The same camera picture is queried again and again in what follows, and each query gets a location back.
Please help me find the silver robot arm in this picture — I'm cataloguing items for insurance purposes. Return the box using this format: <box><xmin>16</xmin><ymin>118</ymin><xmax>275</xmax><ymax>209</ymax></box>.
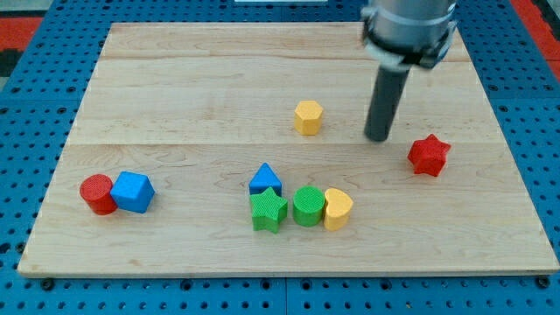
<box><xmin>360</xmin><ymin>0</ymin><xmax>457</xmax><ymax>72</ymax></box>

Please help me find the blue triangle block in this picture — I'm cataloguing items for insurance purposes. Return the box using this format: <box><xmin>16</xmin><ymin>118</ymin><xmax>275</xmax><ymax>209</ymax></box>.
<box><xmin>248</xmin><ymin>163</ymin><xmax>283</xmax><ymax>196</ymax></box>

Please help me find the yellow hexagon block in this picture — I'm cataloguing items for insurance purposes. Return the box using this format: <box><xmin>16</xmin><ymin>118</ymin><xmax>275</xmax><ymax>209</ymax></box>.
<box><xmin>294</xmin><ymin>101</ymin><xmax>324</xmax><ymax>136</ymax></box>

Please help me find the green star block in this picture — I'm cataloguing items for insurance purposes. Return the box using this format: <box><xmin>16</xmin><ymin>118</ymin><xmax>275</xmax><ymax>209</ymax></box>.
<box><xmin>249</xmin><ymin>187</ymin><xmax>288</xmax><ymax>234</ymax></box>

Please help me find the green cylinder block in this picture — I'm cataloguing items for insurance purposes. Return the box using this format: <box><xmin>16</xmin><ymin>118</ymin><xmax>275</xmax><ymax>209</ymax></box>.
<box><xmin>293</xmin><ymin>185</ymin><xmax>325</xmax><ymax>227</ymax></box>

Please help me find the yellow heart block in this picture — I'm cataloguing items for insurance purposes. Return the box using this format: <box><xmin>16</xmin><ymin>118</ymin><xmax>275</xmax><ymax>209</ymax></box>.
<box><xmin>324</xmin><ymin>188</ymin><xmax>354</xmax><ymax>231</ymax></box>

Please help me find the light wooden board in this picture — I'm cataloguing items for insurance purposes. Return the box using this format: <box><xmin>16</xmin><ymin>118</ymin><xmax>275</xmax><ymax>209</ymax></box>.
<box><xmin>17</xmin><ymin>23</ymin><xmax>559</xmax><ymax>278</ymax></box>

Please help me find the dark grey pointer rod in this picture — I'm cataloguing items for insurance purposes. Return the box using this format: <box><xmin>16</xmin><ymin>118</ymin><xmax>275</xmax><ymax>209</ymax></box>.
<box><xmin>364</xmin><ymin>66</ymin><xmax>410</xmax><ymax>142</ymax></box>

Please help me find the red star block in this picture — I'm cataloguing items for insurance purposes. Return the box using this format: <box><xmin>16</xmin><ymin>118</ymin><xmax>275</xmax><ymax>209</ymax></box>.
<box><xmin>408</xmin><ymin>134</ymin><xmax>452</xmax><ymax>177</ymax></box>

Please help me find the blue cube block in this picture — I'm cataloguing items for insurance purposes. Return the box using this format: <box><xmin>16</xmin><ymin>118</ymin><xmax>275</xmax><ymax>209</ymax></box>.
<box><xmin>110</xmin><ymin>171</ymin><xmax>156</xmax><ymax>214</ymax></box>

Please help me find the red cylinder block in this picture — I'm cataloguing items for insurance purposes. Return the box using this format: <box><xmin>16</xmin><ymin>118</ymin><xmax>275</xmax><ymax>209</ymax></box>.
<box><xmin>79</xmin><ymin>174</ymin><xmax>117</xmax><ymax>215</ymax></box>

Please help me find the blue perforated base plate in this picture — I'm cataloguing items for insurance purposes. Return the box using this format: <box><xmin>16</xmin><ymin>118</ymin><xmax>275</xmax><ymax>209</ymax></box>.
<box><xmin>1</xmin><ymin>0</ymin><xmax>559</xmax><ymax>314</ymax></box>

